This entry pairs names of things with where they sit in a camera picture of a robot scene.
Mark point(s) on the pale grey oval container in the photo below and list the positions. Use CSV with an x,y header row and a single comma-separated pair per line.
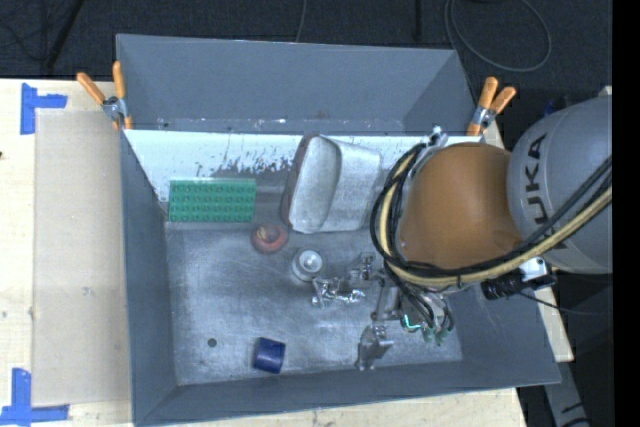
x,y
320,185

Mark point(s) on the dark blue cup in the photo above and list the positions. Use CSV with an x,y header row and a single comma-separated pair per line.
x,y
269,355

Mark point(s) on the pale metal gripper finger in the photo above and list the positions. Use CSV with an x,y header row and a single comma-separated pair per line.
x,y
376,342
363,266

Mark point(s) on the black cylinder on white bracket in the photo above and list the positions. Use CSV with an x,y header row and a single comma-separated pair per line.
x,y
505,286

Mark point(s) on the grey metal bin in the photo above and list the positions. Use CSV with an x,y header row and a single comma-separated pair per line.
x,y
225,295

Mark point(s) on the green studded flat block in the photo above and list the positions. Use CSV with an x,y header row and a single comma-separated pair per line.
x,y
212,201

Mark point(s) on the shiny crumpled foil piece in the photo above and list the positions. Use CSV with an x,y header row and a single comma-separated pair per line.
x,y
332,294

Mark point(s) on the pale wood flat board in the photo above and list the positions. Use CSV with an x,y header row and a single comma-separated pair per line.
x,y
75,240

